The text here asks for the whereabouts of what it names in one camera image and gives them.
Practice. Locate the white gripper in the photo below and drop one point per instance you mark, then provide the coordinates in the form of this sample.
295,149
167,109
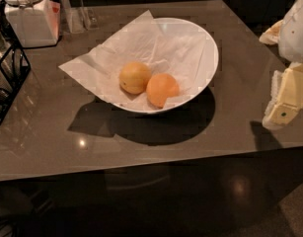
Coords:
295,34

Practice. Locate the yellowish orange left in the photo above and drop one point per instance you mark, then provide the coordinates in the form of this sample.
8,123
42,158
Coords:
134,77

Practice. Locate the white ceramic jar with lid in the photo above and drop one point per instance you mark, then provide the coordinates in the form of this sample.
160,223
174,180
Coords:
35,22

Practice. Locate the black wire rack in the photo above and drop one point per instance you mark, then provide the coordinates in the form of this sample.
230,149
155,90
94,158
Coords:
14,69

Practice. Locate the white paper sheet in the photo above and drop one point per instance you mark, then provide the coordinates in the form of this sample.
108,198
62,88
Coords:
141,50

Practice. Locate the white bowl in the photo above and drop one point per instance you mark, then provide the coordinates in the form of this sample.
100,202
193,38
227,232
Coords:
203,63

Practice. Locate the orange fruit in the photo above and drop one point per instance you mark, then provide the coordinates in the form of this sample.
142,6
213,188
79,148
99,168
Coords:
161,87

